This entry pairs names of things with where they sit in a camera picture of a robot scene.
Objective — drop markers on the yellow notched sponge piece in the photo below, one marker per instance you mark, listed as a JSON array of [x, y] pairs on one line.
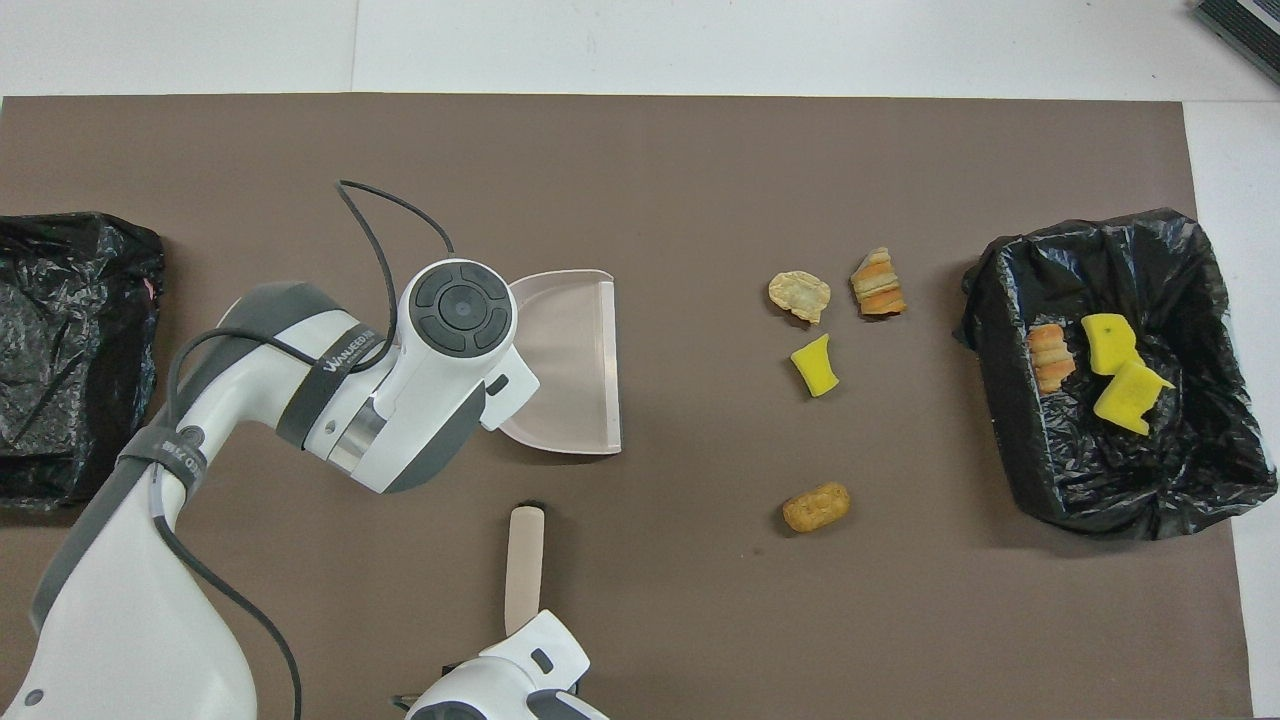
[[1130, 400]]

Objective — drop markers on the small curved yellow sponge piece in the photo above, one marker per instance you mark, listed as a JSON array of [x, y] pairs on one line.
[[815, 368]]

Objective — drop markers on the yellow green-backed sponge piece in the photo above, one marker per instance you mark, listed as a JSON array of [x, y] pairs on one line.
[[1110, 345]]

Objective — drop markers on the brown table mat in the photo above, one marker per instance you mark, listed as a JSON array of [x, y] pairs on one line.
[[800, 620]]

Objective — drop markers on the beige plastic dustpan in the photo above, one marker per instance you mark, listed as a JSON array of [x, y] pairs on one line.
[[570, 380]]

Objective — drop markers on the beige hand brush black bristles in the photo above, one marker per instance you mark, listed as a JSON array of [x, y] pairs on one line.
[[525, 570]]

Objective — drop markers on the beige flaky pastry piece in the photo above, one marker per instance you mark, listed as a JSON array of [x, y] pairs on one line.
[[1050, 358], [800, 295]]

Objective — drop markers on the black bag bin pink spot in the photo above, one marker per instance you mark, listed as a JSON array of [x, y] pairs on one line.
[[60, 330]]

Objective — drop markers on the black bag lined bin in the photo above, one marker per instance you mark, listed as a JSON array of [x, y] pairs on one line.
[[1180, 480]]

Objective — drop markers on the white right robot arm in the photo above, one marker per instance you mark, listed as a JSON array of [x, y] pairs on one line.
[[520, 660]]

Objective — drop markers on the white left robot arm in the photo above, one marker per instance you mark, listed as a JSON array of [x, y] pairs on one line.
[[430, 390]]

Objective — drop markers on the brown bread nugget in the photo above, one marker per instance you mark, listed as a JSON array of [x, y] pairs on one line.
[[816, 507]]

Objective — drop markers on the orange striped bread piece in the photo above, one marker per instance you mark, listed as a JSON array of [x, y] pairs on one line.
[[878, 285]]

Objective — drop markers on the dark ribbed device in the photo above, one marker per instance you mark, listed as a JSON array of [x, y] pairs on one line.
[[1245, 28]]

